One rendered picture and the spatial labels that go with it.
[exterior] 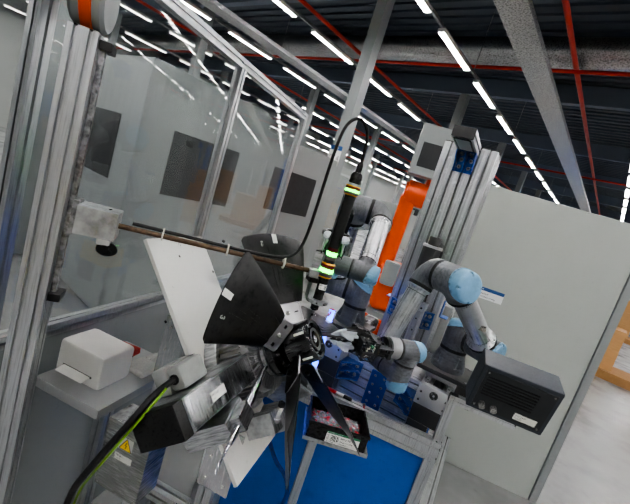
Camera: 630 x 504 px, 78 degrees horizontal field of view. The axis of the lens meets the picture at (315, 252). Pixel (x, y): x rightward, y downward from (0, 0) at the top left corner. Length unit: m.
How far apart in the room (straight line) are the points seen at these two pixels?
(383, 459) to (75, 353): 1.17
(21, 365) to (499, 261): 2.64
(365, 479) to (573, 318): 1.88
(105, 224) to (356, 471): 1.32
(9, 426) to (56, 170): 0.66
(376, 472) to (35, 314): 1.32
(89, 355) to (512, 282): 2.53
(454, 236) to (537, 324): 1.28
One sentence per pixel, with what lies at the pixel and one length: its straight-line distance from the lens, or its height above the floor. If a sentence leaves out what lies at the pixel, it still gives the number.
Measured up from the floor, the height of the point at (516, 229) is 1.76.
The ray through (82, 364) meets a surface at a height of 0.92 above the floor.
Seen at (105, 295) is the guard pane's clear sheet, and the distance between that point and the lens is 1.56.
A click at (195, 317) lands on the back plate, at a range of 1.16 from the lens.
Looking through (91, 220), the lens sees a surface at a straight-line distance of 1.07.
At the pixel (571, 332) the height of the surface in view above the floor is 1.22.
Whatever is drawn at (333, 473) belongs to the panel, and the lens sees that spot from 1.84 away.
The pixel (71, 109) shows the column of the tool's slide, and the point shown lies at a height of 1.63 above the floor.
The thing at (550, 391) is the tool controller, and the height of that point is 1.22.
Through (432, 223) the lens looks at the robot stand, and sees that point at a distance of 2.01.
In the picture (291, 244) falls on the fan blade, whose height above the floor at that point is 1.43.
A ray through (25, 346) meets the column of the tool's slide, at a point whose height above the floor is 1.05.
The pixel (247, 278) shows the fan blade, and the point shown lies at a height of 1.38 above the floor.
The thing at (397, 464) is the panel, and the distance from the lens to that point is 1.76.
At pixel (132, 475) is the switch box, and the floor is 0.71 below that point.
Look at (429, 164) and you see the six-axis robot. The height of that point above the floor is 2.31.
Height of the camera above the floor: 1.62
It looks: 9 degrees down
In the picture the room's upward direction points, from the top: 18 degrees clockwise
